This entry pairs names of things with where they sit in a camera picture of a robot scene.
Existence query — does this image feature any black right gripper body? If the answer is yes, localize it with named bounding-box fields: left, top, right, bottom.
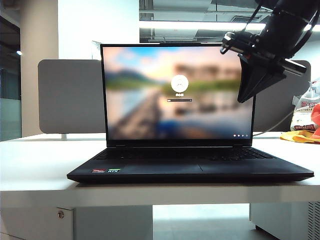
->
left=219, top=34, right=307, bottom=81

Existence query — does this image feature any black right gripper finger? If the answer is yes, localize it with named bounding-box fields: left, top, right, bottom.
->
left=243, top=68, right=287, bottom=103
left=237, top=58, right=260, bottom=103

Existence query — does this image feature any black laptop computer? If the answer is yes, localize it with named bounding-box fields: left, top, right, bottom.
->
left=66, top=42, right=315, bottom=185

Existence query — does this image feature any ceiling air vent grille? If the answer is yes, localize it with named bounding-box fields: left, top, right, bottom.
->
left=231, top=15, right=270, bottom=23

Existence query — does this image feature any white plastic bag red print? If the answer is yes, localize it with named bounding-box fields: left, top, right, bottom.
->
left=291, top=78, right=320, bottom=132

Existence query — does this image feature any orange red plastic object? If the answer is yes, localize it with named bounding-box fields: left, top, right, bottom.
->
left=311, top=103, right=320, bottom=137

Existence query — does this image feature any yellow cloth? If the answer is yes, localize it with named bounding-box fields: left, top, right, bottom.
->
left=279, top=129, right=320, bottom=145

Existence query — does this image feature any long ceiling light strip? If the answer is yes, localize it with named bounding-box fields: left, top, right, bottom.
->
left=139, top=20, right=320, bottom=32

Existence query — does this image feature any white cabinet with vent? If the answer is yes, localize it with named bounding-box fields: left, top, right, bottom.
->
left=249, top=201, right=320, bottom=240

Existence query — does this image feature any grey fabric desk divider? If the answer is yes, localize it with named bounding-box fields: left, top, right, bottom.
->
left=37, top=59, right=312, bottom=134

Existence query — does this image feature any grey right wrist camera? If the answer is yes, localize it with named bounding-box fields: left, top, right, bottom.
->
left=222, top=31, right=253, bottom=45

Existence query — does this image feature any thin black camera cable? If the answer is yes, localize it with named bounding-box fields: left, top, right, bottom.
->
left=242, top=0, right=266, bottom=33

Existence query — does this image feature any looping black arm cable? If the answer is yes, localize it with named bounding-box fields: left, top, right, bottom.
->
left=291, top=9, right=318, bottom=60

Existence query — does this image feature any grey power cable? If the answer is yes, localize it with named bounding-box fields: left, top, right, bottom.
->
left=252, top=111, right=295, bottom=137

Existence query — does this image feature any grey hanging ceiling rail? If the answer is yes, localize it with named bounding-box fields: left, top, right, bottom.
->
left=147, top=36, right=198, bottom=43

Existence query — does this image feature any silver wall switch panel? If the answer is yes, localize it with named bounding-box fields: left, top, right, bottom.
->
left=91, top=40, right=102, bottom=61

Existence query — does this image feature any white drawer pedestal with lock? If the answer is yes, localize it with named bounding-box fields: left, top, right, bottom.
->
left=0, top=205, right=153, bottom=240

